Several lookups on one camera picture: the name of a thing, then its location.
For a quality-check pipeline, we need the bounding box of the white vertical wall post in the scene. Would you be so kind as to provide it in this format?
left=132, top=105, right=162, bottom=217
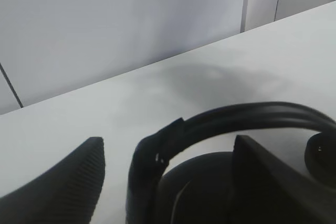
left=240, top=0, right=248, bottom=33

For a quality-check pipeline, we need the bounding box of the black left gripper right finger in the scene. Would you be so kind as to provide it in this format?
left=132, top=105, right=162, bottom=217
left=229, top=135, right=335, bottom=223

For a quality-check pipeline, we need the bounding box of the small black teacup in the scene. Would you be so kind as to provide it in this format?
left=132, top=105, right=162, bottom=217
left=304, top=133, right=335, bottom=180

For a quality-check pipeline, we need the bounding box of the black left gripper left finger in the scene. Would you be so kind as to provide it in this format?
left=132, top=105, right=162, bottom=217
left=1, top=137, right=106, bottom=223

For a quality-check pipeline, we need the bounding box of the black cast iron teapot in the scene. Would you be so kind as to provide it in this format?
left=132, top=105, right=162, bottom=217
left=125, top=102, right=335, bottom=223

